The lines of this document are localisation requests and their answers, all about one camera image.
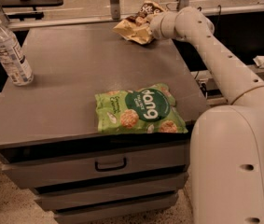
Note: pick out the brown chip bag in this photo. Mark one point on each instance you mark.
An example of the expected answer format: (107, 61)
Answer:
(136, 27)

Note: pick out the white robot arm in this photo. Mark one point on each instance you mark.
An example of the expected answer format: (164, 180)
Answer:
(227, 142)

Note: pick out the green dong chip bag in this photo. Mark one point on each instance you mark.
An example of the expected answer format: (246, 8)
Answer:
(148, 110)

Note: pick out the grey drawer cabinet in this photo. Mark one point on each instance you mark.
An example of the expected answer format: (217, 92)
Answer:
(49, 140)

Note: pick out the clear plastic water bottle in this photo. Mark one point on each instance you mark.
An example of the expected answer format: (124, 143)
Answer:
(13, 59)

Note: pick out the dark background table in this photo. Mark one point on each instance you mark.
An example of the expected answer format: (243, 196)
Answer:
(32, 0)

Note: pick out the black drawer handle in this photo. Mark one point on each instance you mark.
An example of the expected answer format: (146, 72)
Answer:
(110, 166)

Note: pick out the metal railing frame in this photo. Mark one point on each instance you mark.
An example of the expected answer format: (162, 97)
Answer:
(116, 3)

